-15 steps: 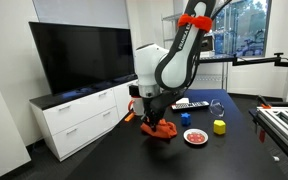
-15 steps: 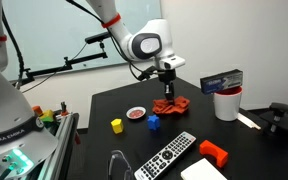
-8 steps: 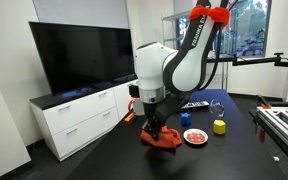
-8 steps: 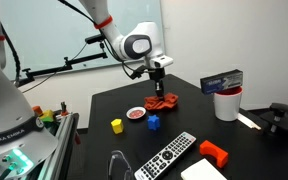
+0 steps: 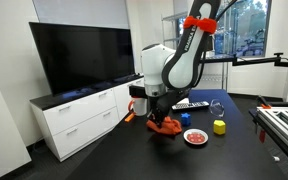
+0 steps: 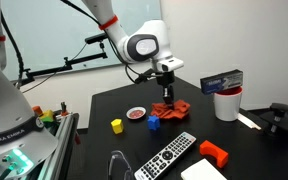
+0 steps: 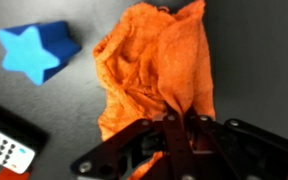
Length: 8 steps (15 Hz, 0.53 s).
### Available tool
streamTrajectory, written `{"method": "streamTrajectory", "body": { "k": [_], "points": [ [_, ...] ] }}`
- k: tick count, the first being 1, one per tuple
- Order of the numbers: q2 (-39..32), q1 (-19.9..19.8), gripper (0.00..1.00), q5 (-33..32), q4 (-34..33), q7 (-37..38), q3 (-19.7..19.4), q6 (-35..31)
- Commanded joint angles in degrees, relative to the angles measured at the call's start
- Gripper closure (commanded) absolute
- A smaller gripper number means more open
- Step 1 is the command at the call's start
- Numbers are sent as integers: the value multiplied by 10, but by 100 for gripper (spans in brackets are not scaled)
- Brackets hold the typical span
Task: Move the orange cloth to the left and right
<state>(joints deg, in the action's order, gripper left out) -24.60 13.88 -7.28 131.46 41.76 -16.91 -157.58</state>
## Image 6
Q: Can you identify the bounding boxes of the thin black camera cable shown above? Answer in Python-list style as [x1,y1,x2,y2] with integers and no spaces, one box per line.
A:
[19,42,89,94]

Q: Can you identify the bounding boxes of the blue grey carton box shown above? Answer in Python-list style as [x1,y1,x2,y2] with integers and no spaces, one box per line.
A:
[199,68,244,96]

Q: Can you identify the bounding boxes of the glass whiteboard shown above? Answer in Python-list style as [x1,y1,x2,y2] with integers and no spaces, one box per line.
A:
[0,0,167,82]

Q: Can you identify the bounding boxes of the orange cloth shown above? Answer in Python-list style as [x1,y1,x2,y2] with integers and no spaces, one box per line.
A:
[150,98,191,121]

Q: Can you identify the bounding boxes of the black camera on boom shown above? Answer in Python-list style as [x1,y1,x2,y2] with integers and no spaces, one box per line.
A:
[84,31,109,46]

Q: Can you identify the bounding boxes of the orange arch block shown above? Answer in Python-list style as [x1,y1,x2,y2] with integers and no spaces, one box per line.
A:
[198,139,230,169]

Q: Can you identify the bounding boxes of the grey remote control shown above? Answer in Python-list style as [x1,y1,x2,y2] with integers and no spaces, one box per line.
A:
[133,131,198,180]

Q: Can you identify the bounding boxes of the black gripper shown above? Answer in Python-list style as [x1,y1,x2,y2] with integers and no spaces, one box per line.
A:
[155,70,177,111]

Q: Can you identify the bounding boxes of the black clamp stand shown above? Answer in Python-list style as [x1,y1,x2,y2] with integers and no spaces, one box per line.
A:
[259,102,288,135]

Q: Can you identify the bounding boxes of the white cup red inside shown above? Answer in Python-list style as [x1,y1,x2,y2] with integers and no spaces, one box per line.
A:
[212,85,244,122]

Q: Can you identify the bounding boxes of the red black small clamp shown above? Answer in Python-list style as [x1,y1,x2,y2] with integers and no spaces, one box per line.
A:
[60,101,69,117]

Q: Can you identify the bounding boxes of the clear safety glasses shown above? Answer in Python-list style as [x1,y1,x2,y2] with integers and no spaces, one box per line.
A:
[107,149,137,180]

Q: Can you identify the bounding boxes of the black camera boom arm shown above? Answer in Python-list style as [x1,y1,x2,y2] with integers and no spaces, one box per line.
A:
[11,43,109,90]

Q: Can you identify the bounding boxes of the blue star block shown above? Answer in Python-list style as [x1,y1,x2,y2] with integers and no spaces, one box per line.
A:
[146,114,162,132]

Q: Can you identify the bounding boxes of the aluminium frame rail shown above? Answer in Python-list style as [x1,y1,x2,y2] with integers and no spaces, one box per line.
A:
[37,112,81,180]

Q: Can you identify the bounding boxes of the white flat block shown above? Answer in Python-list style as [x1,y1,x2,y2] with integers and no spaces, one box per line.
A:
[180,157,229,180]

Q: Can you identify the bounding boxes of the small white plate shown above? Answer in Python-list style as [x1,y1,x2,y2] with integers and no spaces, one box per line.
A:
[125,106,148,121]

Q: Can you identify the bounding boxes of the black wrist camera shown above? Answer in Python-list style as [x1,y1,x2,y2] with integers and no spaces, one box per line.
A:
[135,67,159,85]

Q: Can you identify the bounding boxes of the yellow green toy block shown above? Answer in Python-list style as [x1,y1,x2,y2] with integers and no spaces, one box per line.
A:
[39,109,56,124]

